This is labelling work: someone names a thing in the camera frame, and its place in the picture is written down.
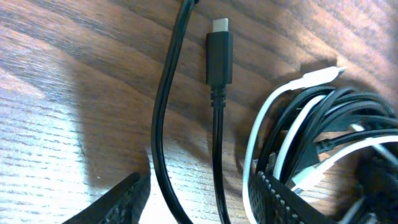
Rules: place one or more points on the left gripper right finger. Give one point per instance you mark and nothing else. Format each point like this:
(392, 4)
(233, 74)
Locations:
(273, 202)

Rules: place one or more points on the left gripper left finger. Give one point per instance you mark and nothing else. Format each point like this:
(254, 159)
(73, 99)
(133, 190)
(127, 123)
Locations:
(122, 204)

